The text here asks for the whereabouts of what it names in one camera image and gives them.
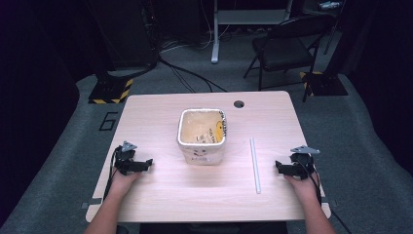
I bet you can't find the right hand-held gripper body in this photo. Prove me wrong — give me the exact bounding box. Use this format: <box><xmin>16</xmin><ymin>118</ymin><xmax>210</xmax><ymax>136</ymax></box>
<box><xmin>289</xmin><ymin>144</ymin><xmax>321</xmax><ymax>180</ymax></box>

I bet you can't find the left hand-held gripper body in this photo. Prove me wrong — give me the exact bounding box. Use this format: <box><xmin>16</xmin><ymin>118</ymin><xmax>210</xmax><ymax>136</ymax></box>
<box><xmin>114</xmin><ymin>140</ymin><xmax>138</xmax><ymax>176</ymax></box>

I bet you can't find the white straw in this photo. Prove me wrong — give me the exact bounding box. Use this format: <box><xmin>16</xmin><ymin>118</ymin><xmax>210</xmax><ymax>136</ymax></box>
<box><xmin>248</xmin><ymin>136</ymin><xmax>262</xmax><ymax>195</ymax></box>

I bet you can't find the white bin with plastic liner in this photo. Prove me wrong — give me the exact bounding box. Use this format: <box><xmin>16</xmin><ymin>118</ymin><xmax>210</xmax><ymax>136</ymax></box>
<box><xmin>176</xmin><ymin>107</ymin><xmax>228</xmax><ymax>167</ymax></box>

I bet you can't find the person's left hand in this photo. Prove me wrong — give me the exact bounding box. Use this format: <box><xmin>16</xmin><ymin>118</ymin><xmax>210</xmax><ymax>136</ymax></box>
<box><xmin>109</xmin><ymin>170</ymin><xmax>144</xmax><ymax>198</ymax></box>

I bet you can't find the person's right hand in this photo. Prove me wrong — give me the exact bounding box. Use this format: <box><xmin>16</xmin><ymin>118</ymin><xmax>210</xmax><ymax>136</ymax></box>
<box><xmin>282</xmin><ymin>172</ymin><xmax>321</xmax><ymax>204</ymax></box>

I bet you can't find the grey tape strip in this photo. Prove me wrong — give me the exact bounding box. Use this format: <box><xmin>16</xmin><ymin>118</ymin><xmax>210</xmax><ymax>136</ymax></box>
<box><xmin>80</xmin><ymin>197</ymin><xmax>103</xmax><ymax>210</ymax></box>

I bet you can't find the black yellow-striped stand base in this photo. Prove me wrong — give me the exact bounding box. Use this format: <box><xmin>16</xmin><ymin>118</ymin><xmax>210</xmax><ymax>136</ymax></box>
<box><xmin>298</xmin><ymin>70</ymin><xmax>349</xmax><ymax>98</ymax></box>
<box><xmin>88</xmin><ymin>71</ymin><xmax>134</xmax><ymax>105</ymax></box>

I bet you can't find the black folding chair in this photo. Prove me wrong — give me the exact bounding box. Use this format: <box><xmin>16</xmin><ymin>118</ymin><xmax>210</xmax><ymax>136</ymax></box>
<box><xmin>243</xmin><ymin>14</ymin><xmax>336</xmax><ymax>103</ymax></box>

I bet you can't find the dark cabinet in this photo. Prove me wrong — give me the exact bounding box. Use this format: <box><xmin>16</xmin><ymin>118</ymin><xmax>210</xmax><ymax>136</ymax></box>
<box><xmin>85</xmin><ymin>0</ymin><xmax>161</xmax><ymax>72</ymax></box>

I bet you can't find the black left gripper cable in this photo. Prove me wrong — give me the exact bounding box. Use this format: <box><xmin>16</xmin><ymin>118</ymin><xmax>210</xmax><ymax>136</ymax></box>
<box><xmin>102</xmin><ymin>145</ymin><xmax>124</xmax><ymax>202</ymax></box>

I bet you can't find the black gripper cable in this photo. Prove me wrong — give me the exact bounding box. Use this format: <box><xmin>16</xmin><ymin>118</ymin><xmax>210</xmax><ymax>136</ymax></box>
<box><xmin>102</xmin><ymin>145</ymin><xmax>124</xmax><ymax>202</ymax></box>
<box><xmin>300</xmin><ymin>159</ymin><xmax>354</xmax><ymax>234</ymax></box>

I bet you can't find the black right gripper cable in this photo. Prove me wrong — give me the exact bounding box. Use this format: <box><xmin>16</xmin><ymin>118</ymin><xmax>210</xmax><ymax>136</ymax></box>
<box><xmin>300</xmin><ymin>159</ymin><xmax>354</xmax><ymax>234</ymax></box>

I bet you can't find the black floor cable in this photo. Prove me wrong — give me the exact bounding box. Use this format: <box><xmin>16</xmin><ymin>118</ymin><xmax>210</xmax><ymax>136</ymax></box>
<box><xmin>157</xmin><ymin>53</ymin><xmax>229</xmax><ymax>95</ymax></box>

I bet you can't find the white desk frame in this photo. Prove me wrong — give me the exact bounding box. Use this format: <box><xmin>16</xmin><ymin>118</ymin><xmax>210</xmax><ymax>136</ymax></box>
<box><xmin>210</xmin><ymin>0</ymin><xmax>294</xmax><ymax>64</ymax></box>

